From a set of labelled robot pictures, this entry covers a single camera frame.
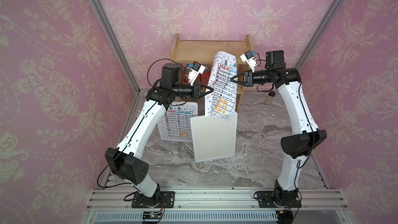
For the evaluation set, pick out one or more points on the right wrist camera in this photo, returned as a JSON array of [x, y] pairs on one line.
[[249, 57]]

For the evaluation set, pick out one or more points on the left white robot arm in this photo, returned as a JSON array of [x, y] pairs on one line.
[[125, 161]]

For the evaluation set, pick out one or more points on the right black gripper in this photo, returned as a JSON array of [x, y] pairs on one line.
[[249, 79]]

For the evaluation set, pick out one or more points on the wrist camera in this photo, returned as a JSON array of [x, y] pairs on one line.
[[249, 57], [195, 69]]

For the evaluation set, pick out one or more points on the small green circuit board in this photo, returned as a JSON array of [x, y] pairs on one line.
[[152, 215]]

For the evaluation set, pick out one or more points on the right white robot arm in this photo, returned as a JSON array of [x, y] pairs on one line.
[[306, 135]]

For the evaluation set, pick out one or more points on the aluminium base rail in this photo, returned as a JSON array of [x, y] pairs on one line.
[[216, 205]]

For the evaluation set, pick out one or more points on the paper menu sheet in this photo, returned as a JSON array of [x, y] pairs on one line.
[[178, 125], [223, 100]]

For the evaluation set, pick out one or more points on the red cola can left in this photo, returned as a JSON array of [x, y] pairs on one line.
[[186, 72]]

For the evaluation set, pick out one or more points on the small dark-capped spice bottle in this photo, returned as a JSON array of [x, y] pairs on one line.
[[270, 97]]

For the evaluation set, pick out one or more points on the wooden two-tier shelf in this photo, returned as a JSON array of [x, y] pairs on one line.
[[204, 51]]

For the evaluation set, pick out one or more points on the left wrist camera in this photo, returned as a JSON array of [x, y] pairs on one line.
[[195, 69]]

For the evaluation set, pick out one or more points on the white rack board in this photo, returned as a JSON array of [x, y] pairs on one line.
[[214, 137], [186, 106]]

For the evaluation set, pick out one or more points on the red cola can middle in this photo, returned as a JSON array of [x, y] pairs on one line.
[[204, 77]]

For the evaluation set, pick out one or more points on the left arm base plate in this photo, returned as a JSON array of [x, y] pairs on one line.
[[162, 199]]

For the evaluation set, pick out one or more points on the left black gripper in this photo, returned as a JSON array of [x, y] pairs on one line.
[[196, 93]]

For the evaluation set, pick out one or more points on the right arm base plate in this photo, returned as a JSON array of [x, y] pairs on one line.
[[276, 199]]

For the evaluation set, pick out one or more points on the red cola can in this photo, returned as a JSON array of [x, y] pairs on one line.
[[186, 72], [204, 77]]

